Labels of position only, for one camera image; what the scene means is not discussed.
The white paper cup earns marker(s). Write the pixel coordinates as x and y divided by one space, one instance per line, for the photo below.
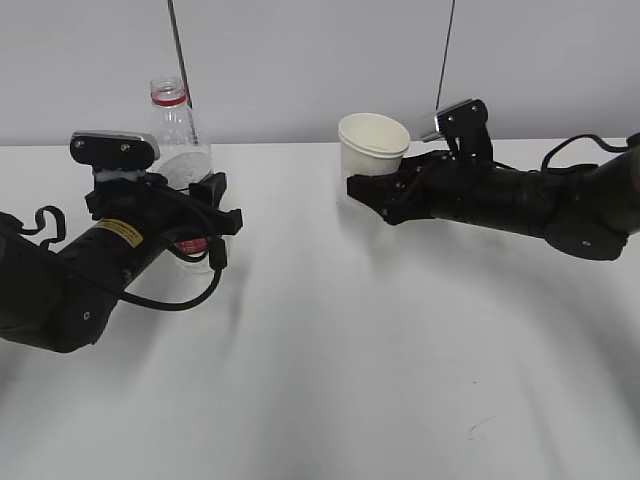
370 144

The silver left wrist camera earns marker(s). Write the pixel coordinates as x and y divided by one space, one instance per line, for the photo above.
114 155

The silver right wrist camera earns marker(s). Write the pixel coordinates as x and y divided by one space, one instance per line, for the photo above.
463 126

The clear plastic water bottle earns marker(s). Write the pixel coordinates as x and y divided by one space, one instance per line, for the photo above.
185 158

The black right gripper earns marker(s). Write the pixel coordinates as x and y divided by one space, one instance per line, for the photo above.
432 185

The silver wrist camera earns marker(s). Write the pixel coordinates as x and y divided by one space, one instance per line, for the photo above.
114 155
463 126

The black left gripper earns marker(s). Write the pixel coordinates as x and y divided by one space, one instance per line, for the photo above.
149 209

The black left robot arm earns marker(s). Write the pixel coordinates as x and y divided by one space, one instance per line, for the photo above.
62 301

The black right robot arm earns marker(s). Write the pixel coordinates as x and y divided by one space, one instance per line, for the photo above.
588 211

